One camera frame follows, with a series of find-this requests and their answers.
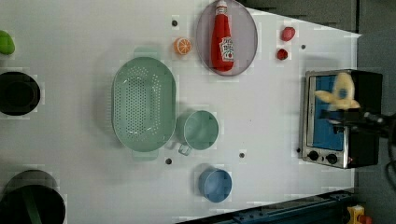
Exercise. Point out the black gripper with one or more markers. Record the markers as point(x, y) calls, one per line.
point(362, 121)

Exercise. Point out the green mug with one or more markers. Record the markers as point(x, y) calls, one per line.
point(196, 130)

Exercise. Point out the silver toaster oven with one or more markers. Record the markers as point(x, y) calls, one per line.
point(343, 150)

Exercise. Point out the small red berry toy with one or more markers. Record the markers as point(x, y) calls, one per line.
point(282, 54)

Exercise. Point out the yellow red clamp object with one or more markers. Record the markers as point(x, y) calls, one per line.
point(357, 215)

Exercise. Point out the red strawberry toy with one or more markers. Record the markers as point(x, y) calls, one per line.
point(288, 33)

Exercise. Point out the grey round plate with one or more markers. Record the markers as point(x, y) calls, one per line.
point(244, 34)

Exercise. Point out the red plush ketchup bottle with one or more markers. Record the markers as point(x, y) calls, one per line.
point(222, 53)

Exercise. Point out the blue cup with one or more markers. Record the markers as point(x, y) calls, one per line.
point(215, 184)

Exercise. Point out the orange slice toy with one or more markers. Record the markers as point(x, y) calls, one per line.
point(182, 46)

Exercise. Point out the green oval colander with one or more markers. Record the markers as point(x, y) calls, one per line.
point(144, 106)

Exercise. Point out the black pot with green stripe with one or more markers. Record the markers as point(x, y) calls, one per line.
point(32, 197)

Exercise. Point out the black round bowl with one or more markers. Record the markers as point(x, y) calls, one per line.
point(19, 93)

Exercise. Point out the green toy fruit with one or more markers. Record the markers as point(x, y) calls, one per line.
point(7, 45)

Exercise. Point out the blue metal frame rail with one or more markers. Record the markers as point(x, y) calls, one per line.
point(327, 208)

